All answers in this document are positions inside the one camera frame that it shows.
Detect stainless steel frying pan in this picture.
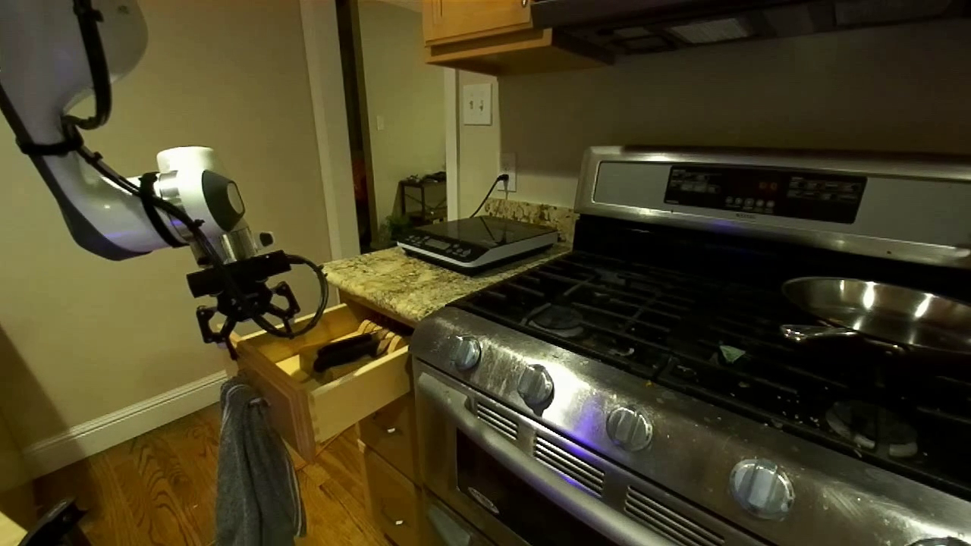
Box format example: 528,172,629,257
778,273,971,358

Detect grey hanging towel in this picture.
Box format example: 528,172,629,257
213,377,311,546

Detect stainless steel gas stove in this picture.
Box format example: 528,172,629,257
407,144,971,546

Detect black portable induction cooktop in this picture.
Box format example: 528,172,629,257
396,212,561,277

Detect black stand leg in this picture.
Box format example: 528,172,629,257
17,498,91,546

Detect knives in drawer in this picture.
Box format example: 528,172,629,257
300,319,411,389

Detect dark wire basket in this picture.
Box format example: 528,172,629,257
396,169,454,229

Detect black power cord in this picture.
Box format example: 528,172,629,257
466,172,509,221

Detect granite countertop with cooktop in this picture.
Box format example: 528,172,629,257
319,198,583,330

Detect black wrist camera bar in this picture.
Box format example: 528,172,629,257
185,250,299,301

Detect wooden base cabinet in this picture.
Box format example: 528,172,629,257
341,291,424,546

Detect wooden wall cabinet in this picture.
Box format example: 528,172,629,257
420,0,570,75

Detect black handled knife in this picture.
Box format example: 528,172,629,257
311,330,386,378

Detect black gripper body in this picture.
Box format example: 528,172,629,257
215,277,286,324

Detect silver stove knob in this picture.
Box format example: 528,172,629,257
600,401,660,456
516,364,558,415
449,335,490,377
729,457,798,526

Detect white light switch plate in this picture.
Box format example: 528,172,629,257
458,75,498,131

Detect dark range hood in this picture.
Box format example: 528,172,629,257
528,0,971,68

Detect wooden drawer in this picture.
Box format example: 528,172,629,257
235,301,416,463

